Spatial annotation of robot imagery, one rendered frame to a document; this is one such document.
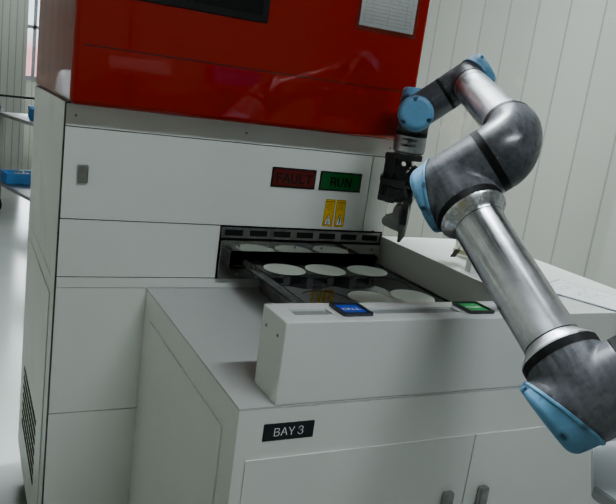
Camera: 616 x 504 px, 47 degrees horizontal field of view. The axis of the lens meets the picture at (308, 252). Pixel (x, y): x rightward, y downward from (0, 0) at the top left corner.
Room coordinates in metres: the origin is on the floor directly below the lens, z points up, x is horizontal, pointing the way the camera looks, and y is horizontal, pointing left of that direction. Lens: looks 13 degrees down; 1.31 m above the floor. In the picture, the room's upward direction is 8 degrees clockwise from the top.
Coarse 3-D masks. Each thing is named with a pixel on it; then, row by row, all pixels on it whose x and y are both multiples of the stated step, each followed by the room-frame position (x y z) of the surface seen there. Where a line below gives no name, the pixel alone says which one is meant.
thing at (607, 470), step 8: (600, 448) 1.05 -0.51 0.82; (608, 448) 1.05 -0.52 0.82; (592, 456) 1.03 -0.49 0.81; (600, 456) 1.02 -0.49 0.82; (608, 456) 1.02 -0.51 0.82; (592, 464) 1.00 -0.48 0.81; (600, 464) 0.99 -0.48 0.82; (608, 464) 1.00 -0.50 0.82; (592, 472) 0.98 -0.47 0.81; (600, 472) 0.97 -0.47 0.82; (608, 472) 0.97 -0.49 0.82; (592, 480) 0.96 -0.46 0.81; (600, 480) 0.94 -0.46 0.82; (608, 480) 0.94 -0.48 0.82; (592, 488) 0.93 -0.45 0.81; (600, 488) 0.92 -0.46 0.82; (608, 488) 0.92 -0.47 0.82; (592, 496) 0.92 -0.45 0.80; (600, 496) 0.91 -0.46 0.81; (608, 496) 0.90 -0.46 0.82
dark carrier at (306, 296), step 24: (264, 264) 1.62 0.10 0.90; (288, 264) 1.65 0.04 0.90; (336, 264) 1.72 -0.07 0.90; (360, 264) 1.76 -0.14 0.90; (288, 288) 1.44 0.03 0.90; (312, 288) 1.47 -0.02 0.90; (336, 288) 1.50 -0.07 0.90; (360, 288) 1.53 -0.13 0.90; (384, 288) 1.55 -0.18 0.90; (408, 288) 1.58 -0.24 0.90
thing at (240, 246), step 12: (228, 240) 1.64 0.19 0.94; (240, 240) 1.65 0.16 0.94; (252, 240) 1.67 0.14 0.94; (264, 240) 1.69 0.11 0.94; (228, 252) 1.64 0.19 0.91; (312, 252) 1.74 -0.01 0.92; (324, 252) 1.76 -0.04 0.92; (336, 252) 1.77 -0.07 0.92; (348, 252) 1.79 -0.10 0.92; (360, 252) 1.80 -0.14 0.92; (372, 252) 1.82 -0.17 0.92; (228, 264) 1.64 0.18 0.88; (216, 276) 1.64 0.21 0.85; (228, 276) 1.64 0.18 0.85; (240, 276) 1.66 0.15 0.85; (252, 276) 1.67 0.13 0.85
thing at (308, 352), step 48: (288, 336) 1.04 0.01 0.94; (336, 336) 1.08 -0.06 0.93; (384, 336) 1.12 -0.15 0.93; (432, 336) 1.17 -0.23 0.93; (480, 336) 1.21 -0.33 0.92; (288, 384) 1.04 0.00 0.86; (336, 384) 1.08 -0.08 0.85; (384, 384) 1.13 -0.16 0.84; (432, 384) 1.17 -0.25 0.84; (480, 384) 1.22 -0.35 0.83
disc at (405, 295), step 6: (390, 294) 1.51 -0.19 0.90; (396, 294) 1.51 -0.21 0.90; (402, 294) 1.52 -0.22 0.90; (408, 294) 1.53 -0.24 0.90; (414, 294) 1.53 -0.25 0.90; (420, 294) 1.54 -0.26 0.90; (426, 294) 1.55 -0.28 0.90; (402, 300) 1.47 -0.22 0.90; (408, 300) 1.48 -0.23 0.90; (414, 300) 1.49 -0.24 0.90; (420, 300) 1.49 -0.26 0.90; (426, 300) 1.50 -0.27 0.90; (432, 300) 1.51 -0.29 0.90
